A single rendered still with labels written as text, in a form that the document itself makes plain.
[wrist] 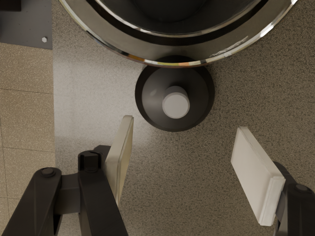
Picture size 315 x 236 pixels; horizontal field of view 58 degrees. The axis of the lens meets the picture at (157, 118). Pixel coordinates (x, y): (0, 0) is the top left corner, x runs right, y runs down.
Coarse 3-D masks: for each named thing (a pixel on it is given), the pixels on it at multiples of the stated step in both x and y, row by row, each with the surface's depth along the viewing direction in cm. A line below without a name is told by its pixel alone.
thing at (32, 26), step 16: (0, 0) 104; (16, 0) 115; (32, 0) 118; (48, 0) 118; (0, 16) 121; (16, 16) 120; (32, 16) 120; (48, 16) 120; (0, 32) 123; (16, 32) 123; (32, 32) 123; (48, 32) 122; (48, 48) 125
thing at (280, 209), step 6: (276, 162) 17; (282, 168) 17; (282, 174) 16; (288, 174) 16; (288, 180) 15; (294, 180) 15; (282, 192) 14; (282, 198) 14; (282, 204) 14; (276, 210) 15; (282, 210) 14; (282, 216) 14
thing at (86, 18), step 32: (64, 0) 11; (96, 0) 11; (128, 0) 24; (224, 0) 18; (256, 0) 11; (288, 0) 10; (96, 32) 11; (128, 32) 11; (160, 32) 12; (192, 32) 12; (224, 32) 11; (256, 32) 11; (160, 64) 11; (192, 64) 11
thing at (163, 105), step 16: (144, 80) 31; (160, 80) 31; (176, 80) 31; (192, 80) 31; (208, 80) 31; (144, 96) 31; (160, 96) 31; (176, 96) 28; (192, 96) 31; (208, 96) 31; (144, 112) 32; (160, 112) 32; (176, 112) 29; (192, 112) 32; (208, 112) 33; (160, 128) 34; (176, 128) 33
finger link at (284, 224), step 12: (288, 192) 13; (300, 192) 13; (312, 192) 13; (288, 204) 12; (300, 204) 12; (312, 204) 13; (288, 216) 12; (300, 216) 12; (312, 216) 12; (276, 228) 14; (288, 228) 11; (300, 228) 11; (312, 228) 11
